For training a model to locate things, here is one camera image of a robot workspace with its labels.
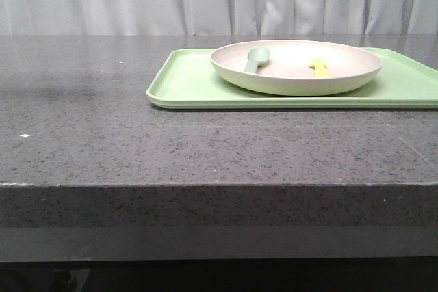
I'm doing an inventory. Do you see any white round plate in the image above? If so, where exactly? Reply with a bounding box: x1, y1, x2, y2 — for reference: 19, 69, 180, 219
211, 40, 383, 96

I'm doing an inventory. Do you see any yellow plastic fork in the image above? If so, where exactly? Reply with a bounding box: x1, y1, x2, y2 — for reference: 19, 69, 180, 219
309, 58, 330, 78

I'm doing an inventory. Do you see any light green serving tray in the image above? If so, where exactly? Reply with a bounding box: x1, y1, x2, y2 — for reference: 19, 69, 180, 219
146, 47, 437, 109

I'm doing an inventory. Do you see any sage green spoon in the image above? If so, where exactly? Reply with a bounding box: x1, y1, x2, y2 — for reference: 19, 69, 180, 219
244, 47, 270, 74

